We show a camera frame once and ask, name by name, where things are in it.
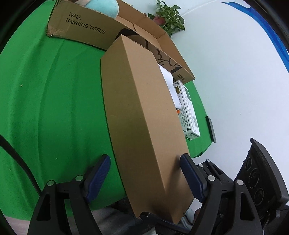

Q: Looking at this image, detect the long brown cardboard box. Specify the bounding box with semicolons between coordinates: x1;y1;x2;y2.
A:
101;35;193;223

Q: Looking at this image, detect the white hair dryer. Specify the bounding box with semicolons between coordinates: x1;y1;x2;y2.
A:
158;64;181;110

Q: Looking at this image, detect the pink plush pig toy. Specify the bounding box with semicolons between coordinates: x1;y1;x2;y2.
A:
74;0;119;19

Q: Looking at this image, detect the black flat remote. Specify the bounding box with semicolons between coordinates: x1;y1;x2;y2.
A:
205;116;217;143

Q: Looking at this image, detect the white printed medicine box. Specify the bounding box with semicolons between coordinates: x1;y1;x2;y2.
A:
173;80;201;140

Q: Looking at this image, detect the green tablecloth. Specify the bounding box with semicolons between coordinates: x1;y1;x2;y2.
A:
1;1;211;210

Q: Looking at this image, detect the right potted green plant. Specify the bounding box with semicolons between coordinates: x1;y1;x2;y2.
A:
147;1;186;37

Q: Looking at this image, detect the large open cardboard box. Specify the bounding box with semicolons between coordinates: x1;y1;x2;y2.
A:
47;1;195;84

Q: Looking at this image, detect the black cable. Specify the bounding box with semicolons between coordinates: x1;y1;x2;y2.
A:
0;134;42;196

